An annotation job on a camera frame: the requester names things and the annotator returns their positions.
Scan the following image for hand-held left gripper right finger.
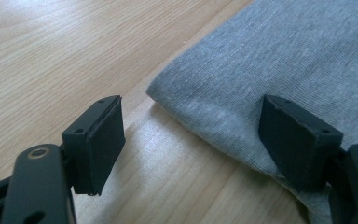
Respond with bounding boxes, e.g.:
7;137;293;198
258;94;345;193

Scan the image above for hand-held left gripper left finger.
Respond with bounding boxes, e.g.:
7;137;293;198
62;94;127;197

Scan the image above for grey shorts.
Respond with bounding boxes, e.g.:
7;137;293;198
145;0;358;224

